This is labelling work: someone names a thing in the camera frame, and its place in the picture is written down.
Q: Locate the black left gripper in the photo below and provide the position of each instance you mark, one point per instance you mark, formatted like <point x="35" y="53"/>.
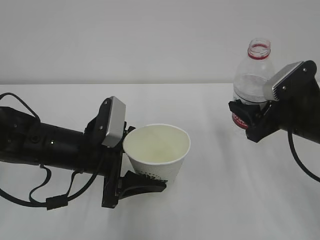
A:
<point x="107" y="162"/>

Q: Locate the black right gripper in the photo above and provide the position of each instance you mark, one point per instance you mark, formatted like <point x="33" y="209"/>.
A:
<point x="260" y="123"/>

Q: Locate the white paper cup green logo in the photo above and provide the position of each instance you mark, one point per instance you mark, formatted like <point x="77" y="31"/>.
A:
<point x="157" y="151"/>

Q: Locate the clear water bottle red label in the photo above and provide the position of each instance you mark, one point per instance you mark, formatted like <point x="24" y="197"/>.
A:
<point x="253" y="72"/>

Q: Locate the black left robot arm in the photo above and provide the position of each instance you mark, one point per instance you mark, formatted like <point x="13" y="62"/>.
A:
<point x="24" y="139"/>

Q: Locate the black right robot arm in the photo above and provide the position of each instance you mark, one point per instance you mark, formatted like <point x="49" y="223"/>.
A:
<point x="292" y="104"/>

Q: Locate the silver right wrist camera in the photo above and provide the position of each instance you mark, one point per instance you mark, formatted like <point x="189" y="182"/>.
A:
<point x="270" y="87"/>

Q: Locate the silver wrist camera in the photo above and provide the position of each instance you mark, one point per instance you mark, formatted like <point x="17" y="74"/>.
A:
<point x="270" y="87"/>
<point x="111" y="121"/>

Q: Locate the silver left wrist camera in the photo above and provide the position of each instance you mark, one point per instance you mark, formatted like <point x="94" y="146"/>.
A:
<point x="111" y="121"/>

